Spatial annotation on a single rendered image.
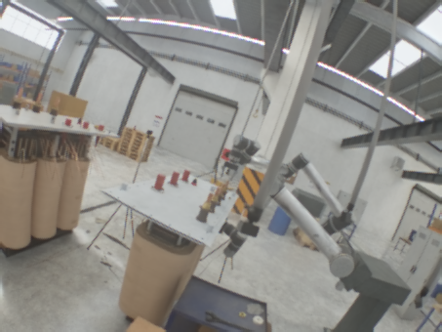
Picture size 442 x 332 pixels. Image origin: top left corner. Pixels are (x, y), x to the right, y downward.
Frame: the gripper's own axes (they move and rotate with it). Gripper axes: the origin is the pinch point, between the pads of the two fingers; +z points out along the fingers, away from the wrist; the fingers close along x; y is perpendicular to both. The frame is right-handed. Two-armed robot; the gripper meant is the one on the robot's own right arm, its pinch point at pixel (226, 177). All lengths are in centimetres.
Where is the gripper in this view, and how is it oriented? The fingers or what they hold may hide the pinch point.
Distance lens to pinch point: 198.8
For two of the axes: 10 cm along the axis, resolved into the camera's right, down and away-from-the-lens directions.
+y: 1.1, -0.6, 9.9
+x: -9.3, -3.7, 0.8
